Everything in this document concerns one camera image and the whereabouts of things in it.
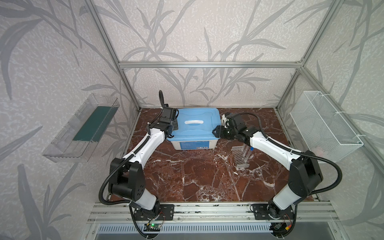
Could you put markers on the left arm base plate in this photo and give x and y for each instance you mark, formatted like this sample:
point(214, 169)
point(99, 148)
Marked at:
point(160, 212)

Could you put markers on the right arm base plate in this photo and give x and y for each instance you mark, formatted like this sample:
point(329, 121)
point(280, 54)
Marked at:
point(271, 212)

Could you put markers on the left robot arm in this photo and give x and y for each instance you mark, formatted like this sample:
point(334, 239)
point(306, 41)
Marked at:
point(126, 183)

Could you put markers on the green circuit board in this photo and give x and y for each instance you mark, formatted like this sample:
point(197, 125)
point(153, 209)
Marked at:
point(152, 227)

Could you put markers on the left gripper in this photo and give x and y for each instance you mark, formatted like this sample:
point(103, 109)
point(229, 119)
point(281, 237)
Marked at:
point(171, 114)

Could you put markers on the white plastic bin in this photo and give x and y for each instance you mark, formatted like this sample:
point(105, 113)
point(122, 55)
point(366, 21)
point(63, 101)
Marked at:
point(200, 144)

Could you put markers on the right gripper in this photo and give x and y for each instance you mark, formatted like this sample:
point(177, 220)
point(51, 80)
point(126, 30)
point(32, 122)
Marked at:
point(219, 131)

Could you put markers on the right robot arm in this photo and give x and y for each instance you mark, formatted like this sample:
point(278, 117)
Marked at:
point(304, 171)

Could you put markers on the clear wall shelf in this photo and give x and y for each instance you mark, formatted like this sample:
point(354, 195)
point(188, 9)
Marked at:
point(79, 138)

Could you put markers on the blue plastic lid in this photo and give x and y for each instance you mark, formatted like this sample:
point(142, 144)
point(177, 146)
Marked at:
point(196, 124)

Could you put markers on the clear test tube rack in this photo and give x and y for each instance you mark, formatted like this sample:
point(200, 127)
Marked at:
point(240, 163)

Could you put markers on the white wire basket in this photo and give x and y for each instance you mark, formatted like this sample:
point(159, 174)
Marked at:
point(323, 128)

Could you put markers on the aluminium front rail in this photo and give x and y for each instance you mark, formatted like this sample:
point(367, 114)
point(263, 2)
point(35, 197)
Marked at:
point(216, 212)

